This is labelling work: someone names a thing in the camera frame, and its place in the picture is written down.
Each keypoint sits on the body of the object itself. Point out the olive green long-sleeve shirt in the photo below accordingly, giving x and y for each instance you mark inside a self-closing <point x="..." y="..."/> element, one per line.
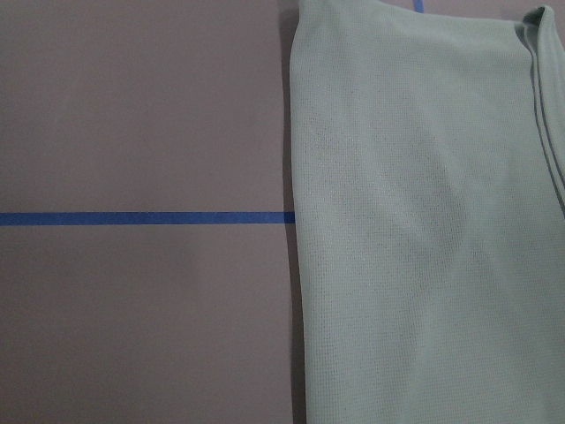
<point x="428" y="184"/>

